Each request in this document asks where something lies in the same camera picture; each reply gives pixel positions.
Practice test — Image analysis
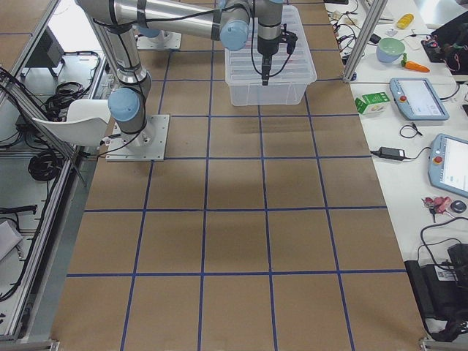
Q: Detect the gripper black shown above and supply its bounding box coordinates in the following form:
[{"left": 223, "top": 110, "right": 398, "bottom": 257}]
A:
[{"left": 257, "top": 27, "right": 281, "bottom": 86}]

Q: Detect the clear plastic box lid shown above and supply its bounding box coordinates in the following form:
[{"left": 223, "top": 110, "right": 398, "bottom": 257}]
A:
[{"left": 223, "top": 4, "right": 317, "bottom": 87}]

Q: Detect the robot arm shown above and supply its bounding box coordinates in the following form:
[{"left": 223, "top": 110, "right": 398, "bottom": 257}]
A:
[
  {"left": 77, "top": 1, "right": 287, "bottom": 147},
  {"left": 137, "top": 26, "right": 173, "bottom": 41}
]

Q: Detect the clear plastic storage box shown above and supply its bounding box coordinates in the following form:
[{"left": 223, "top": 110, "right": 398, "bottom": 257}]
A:
[{"left": 228, "top": 81, "right": 309, "bottom": 106}]

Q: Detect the green white carton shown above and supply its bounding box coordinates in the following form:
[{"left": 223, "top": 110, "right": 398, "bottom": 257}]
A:
[{"left": 355, "top": 92, "right": 390, "bottom": 115}]

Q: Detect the green bowl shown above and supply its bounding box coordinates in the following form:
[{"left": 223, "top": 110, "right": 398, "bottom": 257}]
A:
[{"left": 376, "top": 37, "right": 405, "bottom": 63}]

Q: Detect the toy carrot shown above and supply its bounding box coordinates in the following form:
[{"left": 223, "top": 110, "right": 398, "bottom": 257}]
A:
[{"left": 401, "top": 53, "right": 430, "bottom": 73}]

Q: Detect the yellow toy corn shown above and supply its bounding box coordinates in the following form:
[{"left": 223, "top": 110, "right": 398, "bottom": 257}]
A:
[{"left": 396, "top": 13, "right": 414, "bottom": 29}]

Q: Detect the black power adapter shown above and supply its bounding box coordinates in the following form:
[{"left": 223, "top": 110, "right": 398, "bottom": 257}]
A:
[{"left": 379, "top": 147, "right": 406, "bottom": 161}]

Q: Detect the teach pendant tablet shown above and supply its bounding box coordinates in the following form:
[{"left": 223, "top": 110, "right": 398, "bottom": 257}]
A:
[
  {"left": 428, "top": 134, "right": 467, "bottom": 197},
  {"left": 389, "top": 78, "right": 449, "bottom": 121}
]

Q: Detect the white chair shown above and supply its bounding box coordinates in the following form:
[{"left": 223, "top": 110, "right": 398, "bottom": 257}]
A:
[{"left": 32, "top": 99, "right": 110, "bottom": 147}]

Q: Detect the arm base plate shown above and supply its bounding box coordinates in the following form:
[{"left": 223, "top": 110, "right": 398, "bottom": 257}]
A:
[
  {"left": 105, "top": 114, "right": 170, "bottom": 162},
  {"left": 136, "top": 31, "right": 182, "bottom": 51}
]

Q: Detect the aluminium frame post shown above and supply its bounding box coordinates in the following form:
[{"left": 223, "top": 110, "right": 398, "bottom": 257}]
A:
[{"left": 342, "top": 0, "right": 388, "bottom": 83}]

